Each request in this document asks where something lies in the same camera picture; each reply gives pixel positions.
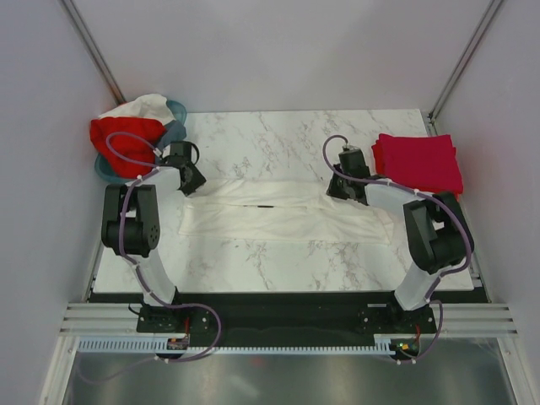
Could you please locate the teal laundry basket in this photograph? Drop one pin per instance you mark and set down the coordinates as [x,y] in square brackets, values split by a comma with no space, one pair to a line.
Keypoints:
[103,169]

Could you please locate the left aluminium side rail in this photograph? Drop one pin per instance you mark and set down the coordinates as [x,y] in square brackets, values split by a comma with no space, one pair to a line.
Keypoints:
[71,263]

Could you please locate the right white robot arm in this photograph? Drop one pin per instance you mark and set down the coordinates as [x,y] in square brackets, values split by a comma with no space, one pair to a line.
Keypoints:
[439,240]

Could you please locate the white robot print t shirt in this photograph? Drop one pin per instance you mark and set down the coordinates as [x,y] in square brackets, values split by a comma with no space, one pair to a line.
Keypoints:
[288,211]

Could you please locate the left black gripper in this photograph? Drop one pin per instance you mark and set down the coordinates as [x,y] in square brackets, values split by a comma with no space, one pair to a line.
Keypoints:
[198,181]

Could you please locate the folded magenta t shirt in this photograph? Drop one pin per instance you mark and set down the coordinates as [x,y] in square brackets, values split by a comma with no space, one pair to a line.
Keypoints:
[419,162]

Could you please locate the plain white t shirt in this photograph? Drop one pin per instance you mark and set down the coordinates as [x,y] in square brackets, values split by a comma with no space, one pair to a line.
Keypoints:
[148,106]

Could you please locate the right aluminium corner post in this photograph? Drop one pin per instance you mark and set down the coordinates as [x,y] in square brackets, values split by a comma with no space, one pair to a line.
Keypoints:
[479,33]

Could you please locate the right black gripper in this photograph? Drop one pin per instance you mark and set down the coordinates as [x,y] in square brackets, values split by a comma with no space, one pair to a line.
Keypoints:
[332,191]

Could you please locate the aluminium cross rail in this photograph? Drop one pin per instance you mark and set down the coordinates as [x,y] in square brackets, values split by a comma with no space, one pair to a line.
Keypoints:
[452,320]

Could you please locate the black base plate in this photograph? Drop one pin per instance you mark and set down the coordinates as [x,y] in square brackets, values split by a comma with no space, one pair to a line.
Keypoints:
[281,318]

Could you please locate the grey blue t shirt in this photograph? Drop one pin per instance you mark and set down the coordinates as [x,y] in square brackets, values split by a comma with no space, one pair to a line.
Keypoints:
[175,131]

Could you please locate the white slotted cable duct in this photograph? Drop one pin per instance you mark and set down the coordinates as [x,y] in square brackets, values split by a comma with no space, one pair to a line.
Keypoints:
[168,345]

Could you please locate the aluminium corner post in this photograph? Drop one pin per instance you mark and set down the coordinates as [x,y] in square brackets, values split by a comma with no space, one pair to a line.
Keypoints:
[479,33]
[77,21]

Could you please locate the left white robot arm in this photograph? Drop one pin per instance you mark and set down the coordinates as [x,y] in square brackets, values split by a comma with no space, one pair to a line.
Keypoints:
[130,219]

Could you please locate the left aluminium corner post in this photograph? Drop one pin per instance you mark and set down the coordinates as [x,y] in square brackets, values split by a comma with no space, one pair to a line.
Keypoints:
[77,21]

